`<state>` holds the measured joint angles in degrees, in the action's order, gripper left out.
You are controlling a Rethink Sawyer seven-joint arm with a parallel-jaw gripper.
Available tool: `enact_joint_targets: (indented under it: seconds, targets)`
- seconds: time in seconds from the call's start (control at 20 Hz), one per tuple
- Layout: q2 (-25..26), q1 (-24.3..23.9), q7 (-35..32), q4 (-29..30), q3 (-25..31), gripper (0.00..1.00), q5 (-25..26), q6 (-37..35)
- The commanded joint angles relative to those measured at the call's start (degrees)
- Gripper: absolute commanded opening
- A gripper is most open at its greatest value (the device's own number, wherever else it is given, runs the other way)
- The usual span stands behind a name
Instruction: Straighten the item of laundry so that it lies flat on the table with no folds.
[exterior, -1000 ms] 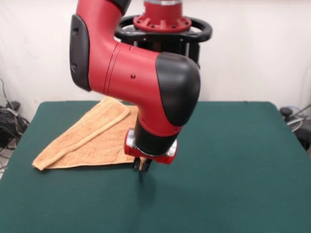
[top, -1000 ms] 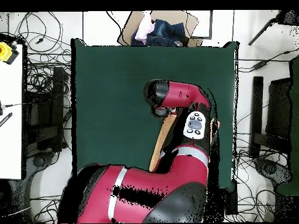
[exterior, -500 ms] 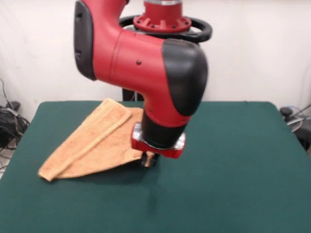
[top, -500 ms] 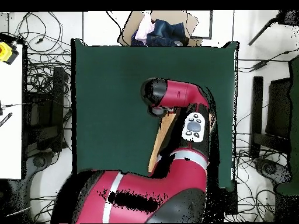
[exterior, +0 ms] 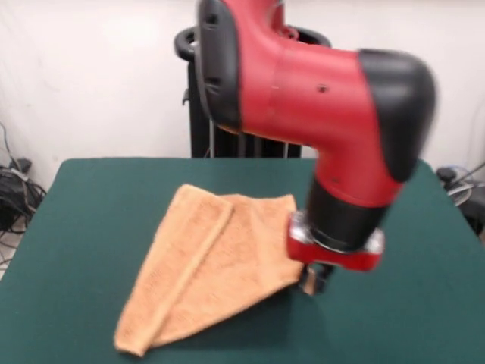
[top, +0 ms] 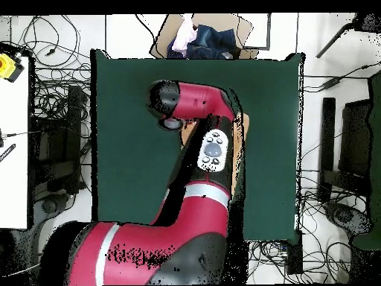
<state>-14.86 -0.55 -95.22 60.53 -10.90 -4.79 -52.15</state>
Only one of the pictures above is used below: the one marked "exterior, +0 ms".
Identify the black cable bundle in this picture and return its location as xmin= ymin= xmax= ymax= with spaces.
xmin=0 ymin=121 xmax=47 ymax=266

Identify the dark green table cloth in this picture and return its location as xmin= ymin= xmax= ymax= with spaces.
xmin=0 ymin=157 xmax=485 ymax=364

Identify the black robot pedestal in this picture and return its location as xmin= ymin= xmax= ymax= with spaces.
xmin=174 ymin=24 xmax=333 ymax=158

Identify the tan terry towel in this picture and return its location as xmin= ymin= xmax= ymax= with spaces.
xmin=114 ymin=184 xmax=316 ymax=357

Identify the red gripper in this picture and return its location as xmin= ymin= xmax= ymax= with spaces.
xmin=286 ymin=210 xmax=386 ymax=295

